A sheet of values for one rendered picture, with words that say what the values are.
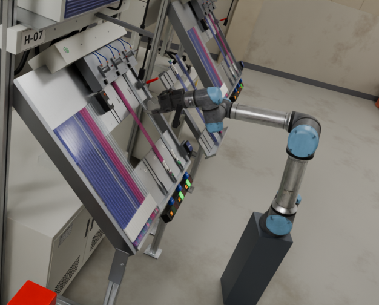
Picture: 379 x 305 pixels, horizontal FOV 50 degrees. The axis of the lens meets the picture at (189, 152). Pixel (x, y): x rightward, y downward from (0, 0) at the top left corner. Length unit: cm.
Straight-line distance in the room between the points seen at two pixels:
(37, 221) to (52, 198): 14
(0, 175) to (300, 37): 474
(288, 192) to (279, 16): 399
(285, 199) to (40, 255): 104
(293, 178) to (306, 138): 20
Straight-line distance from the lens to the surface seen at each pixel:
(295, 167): 175
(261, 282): 232
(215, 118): 176
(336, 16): 581
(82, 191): 144
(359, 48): 609
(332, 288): 290
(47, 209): 177
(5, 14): 127
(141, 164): 172
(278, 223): 188
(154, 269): 245
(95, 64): 164
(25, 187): 186
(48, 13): 137
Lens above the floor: 184
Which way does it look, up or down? 32 degrees down
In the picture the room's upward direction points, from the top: 19 degrees clockwise
